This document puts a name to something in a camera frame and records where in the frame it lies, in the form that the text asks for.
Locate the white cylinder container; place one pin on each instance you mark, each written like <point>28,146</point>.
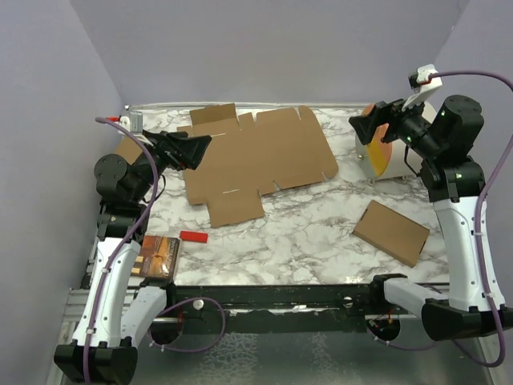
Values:
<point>381,161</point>

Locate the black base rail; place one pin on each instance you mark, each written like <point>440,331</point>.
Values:
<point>270,309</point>

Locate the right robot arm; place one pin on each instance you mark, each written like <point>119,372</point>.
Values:
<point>475,305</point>

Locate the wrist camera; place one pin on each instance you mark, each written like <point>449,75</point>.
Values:
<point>424,84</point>
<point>133,123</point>

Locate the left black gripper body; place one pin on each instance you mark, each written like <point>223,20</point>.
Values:
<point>163,157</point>

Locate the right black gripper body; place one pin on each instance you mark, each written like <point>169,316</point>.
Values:
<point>409,126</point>

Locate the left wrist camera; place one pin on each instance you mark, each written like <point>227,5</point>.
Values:
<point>133,123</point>

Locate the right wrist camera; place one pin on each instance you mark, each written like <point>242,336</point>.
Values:
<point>424,84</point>

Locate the aluminium frame profile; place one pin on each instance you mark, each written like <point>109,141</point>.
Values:
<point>77,300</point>

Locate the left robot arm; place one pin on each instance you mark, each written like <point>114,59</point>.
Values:
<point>104,346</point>

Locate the red flat block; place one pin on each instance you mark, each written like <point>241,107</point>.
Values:
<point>191,236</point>

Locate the cardboard box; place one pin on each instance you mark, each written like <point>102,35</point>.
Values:
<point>392,233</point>
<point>127,151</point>
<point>253,155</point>

